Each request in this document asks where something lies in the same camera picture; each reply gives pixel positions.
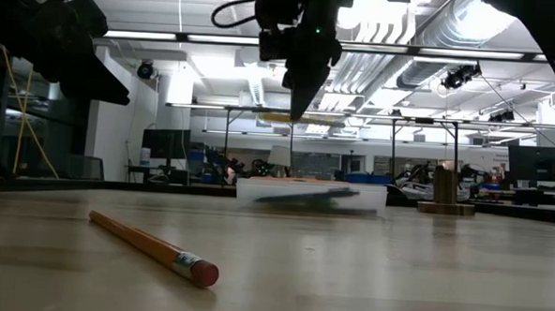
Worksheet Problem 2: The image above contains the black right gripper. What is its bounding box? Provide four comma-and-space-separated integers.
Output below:
249, 0, 355, 124

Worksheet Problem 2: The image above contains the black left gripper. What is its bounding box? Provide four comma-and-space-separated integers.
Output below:
0, 0, 136, 107

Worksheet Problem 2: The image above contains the clear pencil box orange lid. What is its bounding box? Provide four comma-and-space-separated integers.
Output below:
233, 173, 389, 216

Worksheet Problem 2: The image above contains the orange pencil with eraser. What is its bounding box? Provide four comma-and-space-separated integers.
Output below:
85, 209, 223, 289

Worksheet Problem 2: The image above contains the white lampshade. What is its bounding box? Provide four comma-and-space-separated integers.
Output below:
267, 144, 292, 168

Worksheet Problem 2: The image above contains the dark mesh panel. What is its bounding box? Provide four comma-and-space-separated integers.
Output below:
65, 154, 106, 182

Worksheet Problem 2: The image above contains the black computer monitor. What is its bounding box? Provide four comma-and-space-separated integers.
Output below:
506, 145, 555, 184
141, 127, 192, 161

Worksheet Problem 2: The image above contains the black bar with light strips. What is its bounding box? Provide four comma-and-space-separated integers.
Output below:
94, 27, 550, 65

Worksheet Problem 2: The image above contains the blue storage bin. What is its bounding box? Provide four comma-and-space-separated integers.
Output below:
344, 171, 385, 185

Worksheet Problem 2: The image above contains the black ceiling-mounted device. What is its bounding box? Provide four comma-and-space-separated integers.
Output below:
440, 63, 482, 92

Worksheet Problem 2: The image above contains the black round overhead camera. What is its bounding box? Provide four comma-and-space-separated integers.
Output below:
135, 58, 155, 81

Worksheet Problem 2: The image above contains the black metal workstation frame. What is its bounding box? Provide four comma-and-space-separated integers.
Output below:
162, 101, 299, 185
383, 114, 463, 187

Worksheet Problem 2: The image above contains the black aluminium table frame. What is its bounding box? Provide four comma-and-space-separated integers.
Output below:
0, 169, 555, 224

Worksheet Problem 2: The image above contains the silver ventilation duct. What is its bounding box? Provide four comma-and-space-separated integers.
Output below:
395, 0, 518, 96

